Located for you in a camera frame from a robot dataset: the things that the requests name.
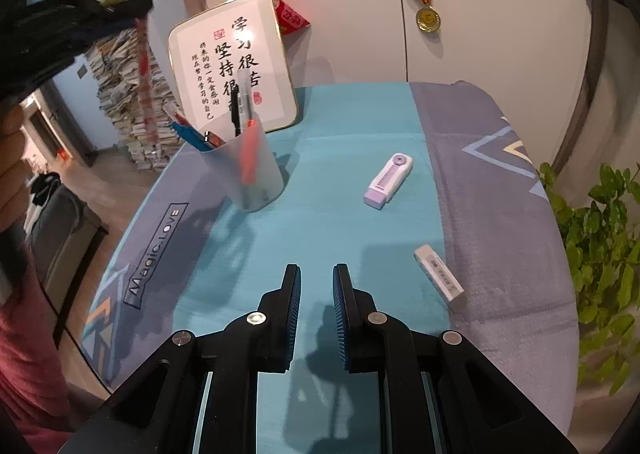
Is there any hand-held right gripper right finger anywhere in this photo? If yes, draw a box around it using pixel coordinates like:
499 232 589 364
332 263 578 454

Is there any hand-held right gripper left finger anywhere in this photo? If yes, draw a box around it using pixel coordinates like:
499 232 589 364
57 263 303 454

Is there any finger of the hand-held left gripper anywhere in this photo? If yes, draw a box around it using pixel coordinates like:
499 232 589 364
70 14 139 48
85 0 153 18

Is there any translucent pen holder cup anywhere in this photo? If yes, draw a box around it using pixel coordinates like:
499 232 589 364
199 121 287 212

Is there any blue pen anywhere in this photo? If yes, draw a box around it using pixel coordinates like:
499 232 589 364
171 120 217 151

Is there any black pen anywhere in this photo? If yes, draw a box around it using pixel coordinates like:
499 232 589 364
229 84 242 140

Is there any person's left hand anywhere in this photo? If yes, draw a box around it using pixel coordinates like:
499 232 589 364
0 102 28 235

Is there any tall pile of books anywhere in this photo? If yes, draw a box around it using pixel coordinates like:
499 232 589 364
85 27 186 172

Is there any blue grey table cloth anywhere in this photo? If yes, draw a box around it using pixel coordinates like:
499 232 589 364
80 79 583 454

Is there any white rectangular eraser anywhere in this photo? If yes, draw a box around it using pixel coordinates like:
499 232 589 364
413 244 465 302

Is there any white red pen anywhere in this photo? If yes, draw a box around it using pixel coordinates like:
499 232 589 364
162 102 193 127

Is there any framed calligraphy board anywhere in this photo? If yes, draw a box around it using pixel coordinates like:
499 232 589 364
167 0 300 134

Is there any black white jacket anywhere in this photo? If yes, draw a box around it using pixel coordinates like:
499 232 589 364
27 171 63 207

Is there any purple white eraser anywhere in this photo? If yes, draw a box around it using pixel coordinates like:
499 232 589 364
362 153 414 210

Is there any clear barrel pen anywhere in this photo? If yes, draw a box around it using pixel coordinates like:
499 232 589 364
239 72 255 135

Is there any red hanging ornament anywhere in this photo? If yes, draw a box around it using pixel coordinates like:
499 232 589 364
234 0 311 35

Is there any grey sofa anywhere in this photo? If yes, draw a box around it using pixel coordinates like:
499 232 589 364
22 184 108 335

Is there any green leafy plant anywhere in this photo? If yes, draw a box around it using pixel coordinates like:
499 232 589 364
537 161 640 397

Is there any person's red clothing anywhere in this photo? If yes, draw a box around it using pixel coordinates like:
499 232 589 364
0 254 76 435

